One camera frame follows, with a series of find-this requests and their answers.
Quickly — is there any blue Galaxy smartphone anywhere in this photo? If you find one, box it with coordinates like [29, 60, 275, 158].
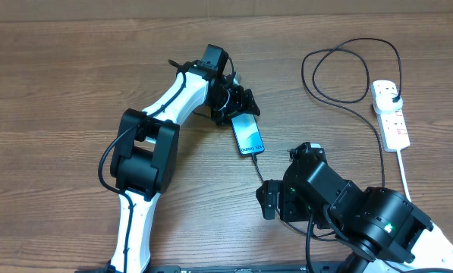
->
[231, 114, 265, 156]

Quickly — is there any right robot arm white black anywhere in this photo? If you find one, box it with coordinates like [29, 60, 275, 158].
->
[256, 142, 453, 272]

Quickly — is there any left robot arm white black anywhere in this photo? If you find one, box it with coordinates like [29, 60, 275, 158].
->
[97, 44, 260, 272]

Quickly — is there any white charger plug adapter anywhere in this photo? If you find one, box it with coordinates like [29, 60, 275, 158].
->
[373, 93, 404, 115]

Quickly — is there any white power strip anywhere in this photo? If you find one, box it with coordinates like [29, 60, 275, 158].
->
[370, 79, 411, 152]

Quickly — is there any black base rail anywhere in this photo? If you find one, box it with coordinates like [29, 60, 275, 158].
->
[75, 261, 341, 273]

